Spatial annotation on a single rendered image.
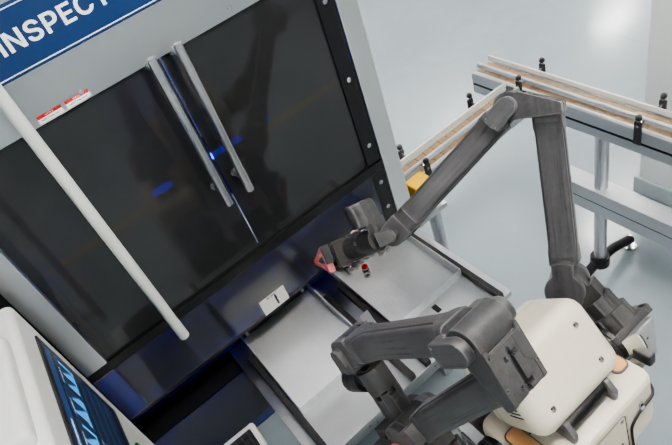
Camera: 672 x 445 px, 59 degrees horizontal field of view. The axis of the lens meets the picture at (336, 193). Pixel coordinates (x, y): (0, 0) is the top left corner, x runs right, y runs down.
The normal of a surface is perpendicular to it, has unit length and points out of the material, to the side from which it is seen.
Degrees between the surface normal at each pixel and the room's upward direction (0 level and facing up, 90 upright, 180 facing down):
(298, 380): 0
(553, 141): 60
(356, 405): 0
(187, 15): 90
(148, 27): 90
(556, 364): 47
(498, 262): 0
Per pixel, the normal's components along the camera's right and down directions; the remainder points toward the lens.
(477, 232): -0.27, -0.72
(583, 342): 0.25, -0.19
